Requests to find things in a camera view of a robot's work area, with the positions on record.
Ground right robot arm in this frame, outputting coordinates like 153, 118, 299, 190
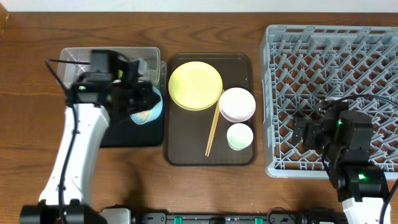
292, 100, 394, 223

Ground wooden chopstick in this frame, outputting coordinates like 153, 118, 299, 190
205, 89, 225, 156
206, 102, 221, 157

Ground grey dishwasher rack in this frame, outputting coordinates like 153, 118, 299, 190
259, 25, 397, 180

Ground clear plastic bin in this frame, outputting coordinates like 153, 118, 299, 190
55, 46, 167, 98

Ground white cup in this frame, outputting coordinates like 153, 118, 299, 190
226, 123, 254, 151

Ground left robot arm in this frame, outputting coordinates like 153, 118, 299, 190
19, 47, 161, 223

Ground brown serving tray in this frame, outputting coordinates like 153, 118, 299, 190
164, 53, 257, 166

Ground yellow plate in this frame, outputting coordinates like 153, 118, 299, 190
169, 61, 223, 111

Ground pink bowl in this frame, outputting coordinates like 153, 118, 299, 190
219, 87, 256, 123

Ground rice and nut shells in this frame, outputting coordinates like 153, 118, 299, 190
131, 110, 152, 124

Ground black tray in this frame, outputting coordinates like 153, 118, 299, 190
100, 101, 165, 147

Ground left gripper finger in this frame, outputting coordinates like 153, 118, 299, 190
116, 82, 160, 115
119, 59, 147, 86

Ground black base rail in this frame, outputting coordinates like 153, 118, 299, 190
140, 211, 348, 224

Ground green snack wrapper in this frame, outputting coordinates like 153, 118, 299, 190
118, 70, 123, 80

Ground blue bowl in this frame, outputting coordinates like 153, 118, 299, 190
139, 86, 163, 125

